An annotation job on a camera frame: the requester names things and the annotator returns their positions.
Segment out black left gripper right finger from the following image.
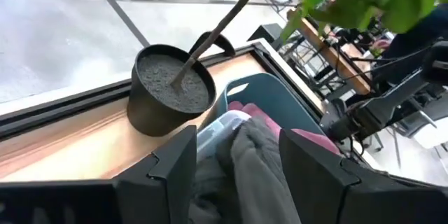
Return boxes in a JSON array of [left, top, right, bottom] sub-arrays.
[[279, 129, 361, 224]]

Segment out teal plastic bin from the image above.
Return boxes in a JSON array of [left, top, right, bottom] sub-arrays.
[[201, 72, 326, 137]]

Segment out clear plastic bin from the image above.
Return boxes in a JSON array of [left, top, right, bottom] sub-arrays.
[[195, 110, 251, 162]]

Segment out dark grey baseball cap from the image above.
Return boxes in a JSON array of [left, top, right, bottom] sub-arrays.
[[188, 117, 302, 224]]

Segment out wooden background table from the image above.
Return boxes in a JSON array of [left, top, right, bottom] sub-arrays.
[[286, 8, 372, 95]]

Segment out person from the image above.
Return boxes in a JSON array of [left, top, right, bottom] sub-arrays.
[[370, 2, 448, 78]]

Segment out green potted plant black pot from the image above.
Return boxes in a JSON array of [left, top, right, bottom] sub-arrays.
[[126, 0, 448, 137]]

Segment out black speaker box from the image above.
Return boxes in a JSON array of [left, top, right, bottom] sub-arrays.
[[246, 23, 285, 43]]

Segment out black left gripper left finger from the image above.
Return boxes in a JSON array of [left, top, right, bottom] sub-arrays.
[[115, 125, 198, 224]]

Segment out black aluminium table frame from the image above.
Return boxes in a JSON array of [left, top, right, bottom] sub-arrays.
[[0, 40, 326, 141]]

